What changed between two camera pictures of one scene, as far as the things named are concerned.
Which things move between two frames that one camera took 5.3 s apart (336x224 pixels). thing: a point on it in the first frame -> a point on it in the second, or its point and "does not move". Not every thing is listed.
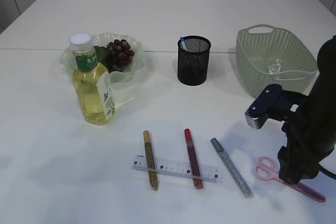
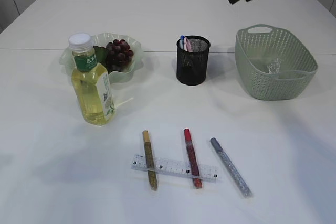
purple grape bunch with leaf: [116, 56] does not move
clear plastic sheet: [274, 66] does not move
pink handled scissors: [266, 169] -> [187, 46]
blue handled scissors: [185, 43] does not move
